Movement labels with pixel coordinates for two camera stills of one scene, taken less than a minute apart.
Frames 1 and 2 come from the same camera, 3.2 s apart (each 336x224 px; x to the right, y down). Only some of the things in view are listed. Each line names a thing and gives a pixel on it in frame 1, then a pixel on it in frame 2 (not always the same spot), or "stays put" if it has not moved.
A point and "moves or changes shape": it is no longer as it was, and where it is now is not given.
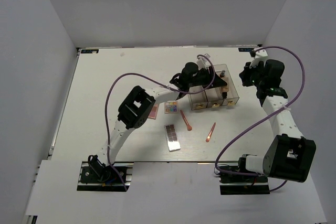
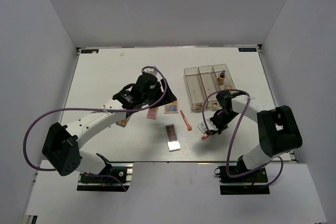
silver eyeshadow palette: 171,136 stays put
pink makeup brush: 189,127 stays put
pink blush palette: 153,112 stays put
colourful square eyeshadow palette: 171,107 stays put
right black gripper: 244,74 → 220,129
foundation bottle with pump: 222,74 stays put
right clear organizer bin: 229,93 stays put
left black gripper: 209,76 → 157,87
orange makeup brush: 208,136 moves or changes shape
